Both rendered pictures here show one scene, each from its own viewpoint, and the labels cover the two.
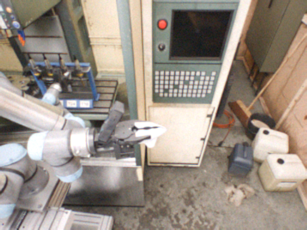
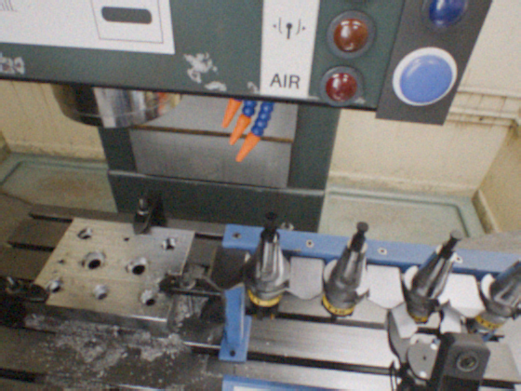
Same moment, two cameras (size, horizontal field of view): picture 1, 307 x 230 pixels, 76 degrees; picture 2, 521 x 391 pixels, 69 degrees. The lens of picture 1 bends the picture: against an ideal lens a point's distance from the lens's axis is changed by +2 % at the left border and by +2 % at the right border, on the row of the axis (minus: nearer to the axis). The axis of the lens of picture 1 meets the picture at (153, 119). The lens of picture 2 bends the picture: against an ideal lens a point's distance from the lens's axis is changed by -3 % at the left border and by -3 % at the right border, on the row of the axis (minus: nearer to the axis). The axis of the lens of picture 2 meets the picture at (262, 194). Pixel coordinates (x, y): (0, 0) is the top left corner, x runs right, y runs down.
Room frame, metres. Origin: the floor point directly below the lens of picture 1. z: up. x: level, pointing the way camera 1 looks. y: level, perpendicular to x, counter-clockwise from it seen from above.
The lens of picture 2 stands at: (1.00, 0.90, 1.66)
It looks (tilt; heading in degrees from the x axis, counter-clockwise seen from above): 42 degrees down; 2
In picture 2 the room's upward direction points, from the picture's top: 3 degrees clockwise
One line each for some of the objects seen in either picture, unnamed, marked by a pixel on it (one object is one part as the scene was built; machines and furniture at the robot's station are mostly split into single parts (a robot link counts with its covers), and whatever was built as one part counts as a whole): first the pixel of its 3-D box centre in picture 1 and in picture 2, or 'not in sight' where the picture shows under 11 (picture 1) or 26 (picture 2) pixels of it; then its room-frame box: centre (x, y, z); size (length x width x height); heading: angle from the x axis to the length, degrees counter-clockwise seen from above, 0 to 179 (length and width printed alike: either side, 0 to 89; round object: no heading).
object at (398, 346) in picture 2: not in sight; (407, 342); (1.25, 0.71, 1.19); 0.09 x 0.05 x 0.02; 14
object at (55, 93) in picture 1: (51, 97); not in sight; (1.04, 0.69, 1.17); 0.11 x 0.08 x 0.09; 178
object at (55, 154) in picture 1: (54, 145); not in sight; (0.33, 0.27, 1.56); 0.11 x 0.08 x 0.09; 98
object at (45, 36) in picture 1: (42, 44); (207, 102); (1.88, 1.09, 1.16); 0.48 x 0.05 x 0.51; 88
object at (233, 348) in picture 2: (39, 82); (234, 299); (1.39, 0.95, 1.05); 0.10 x 0.05 x 0.30; 178
